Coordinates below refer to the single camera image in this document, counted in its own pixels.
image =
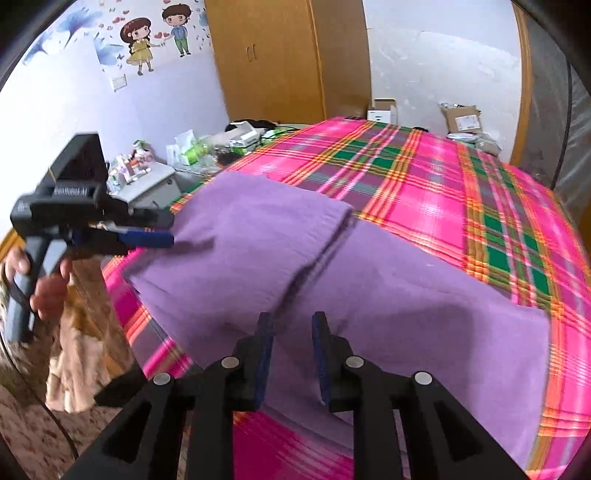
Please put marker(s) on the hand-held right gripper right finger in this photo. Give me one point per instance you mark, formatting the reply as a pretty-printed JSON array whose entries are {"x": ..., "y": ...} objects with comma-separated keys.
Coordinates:
[{"x": 321, "y": 364}]

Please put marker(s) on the wooden wardrobe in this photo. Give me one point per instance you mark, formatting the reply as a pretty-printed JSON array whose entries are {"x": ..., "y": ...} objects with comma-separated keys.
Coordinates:
[{"x": 277, "y": 60}]

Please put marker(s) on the brown cardboard box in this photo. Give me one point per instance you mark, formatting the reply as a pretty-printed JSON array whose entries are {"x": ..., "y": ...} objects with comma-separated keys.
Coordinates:
[{"x": 464, "y": 121}]

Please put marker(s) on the floral top folding table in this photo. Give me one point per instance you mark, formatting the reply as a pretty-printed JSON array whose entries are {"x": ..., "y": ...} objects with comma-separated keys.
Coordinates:
[{"x": 203, "y": 170}]

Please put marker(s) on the white wall switch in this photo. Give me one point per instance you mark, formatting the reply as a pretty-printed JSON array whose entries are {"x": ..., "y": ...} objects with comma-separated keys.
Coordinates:
[{"x": 119, "y": 82}]

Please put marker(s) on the white cardboard box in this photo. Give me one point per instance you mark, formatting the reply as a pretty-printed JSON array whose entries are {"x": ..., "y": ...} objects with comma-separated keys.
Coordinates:
[{"x": 381, "y": 113}]

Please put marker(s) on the cartoon wall poster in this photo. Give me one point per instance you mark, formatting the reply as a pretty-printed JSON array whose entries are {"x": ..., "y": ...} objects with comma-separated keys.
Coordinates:
[{"x": 138, "y": 41}]

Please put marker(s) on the person's left hand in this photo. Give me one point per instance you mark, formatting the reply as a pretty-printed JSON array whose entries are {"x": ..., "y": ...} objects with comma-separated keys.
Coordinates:
[{"x": 53, "y": 290}]

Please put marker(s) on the clear plastic door curtain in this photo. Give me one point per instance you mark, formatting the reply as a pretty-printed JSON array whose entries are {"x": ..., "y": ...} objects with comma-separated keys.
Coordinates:
[{"x": 554, "y": 115}]

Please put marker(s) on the wooden door frame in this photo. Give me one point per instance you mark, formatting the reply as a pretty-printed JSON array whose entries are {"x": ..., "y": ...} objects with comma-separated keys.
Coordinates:
[{"x": 524, "y": 92}]

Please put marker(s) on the beige plush cloth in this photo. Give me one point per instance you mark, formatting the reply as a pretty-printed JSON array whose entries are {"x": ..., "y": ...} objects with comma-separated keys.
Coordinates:
[{"x": 78, "y": 369}]

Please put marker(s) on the green tissue pack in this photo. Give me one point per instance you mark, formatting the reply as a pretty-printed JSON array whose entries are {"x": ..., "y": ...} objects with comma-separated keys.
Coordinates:
[{"x": 191, "y": 152}]

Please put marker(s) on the black bundle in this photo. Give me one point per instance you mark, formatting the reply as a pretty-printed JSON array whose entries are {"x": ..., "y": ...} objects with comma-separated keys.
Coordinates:
[{"x": 251, "y": 123}]

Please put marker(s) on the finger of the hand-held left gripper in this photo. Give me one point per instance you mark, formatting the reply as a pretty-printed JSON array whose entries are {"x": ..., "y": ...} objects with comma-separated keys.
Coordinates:
[
  {"x": 147, "y": 241},
  {"x": 143, "y": 219}
]

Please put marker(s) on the pink green plaid blanket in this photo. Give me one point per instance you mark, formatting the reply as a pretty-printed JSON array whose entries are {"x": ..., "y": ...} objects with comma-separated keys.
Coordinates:
[{"x": 461, "y": 194}]

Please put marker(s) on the grey drawer cabinet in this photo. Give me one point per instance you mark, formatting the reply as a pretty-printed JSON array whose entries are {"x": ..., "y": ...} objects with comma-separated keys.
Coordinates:
[{"x": 152, "y": 189}]

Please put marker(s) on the grey mailing bag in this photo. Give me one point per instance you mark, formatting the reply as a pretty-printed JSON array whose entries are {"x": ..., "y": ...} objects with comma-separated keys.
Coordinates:
[{"x": 475, "y": 143}]

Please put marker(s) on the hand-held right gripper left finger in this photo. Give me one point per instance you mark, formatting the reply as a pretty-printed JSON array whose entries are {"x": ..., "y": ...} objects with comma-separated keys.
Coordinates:
[{"x": 265, "y": 364}]

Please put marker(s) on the white green medicine box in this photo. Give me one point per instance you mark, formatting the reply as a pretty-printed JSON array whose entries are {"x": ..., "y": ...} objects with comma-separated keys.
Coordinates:
[{"x": 242, "y": 138}]

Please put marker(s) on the group of toiletry bottles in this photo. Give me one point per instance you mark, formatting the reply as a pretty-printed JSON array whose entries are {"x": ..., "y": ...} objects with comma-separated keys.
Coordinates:
[{"x": 131, "y": 164}]

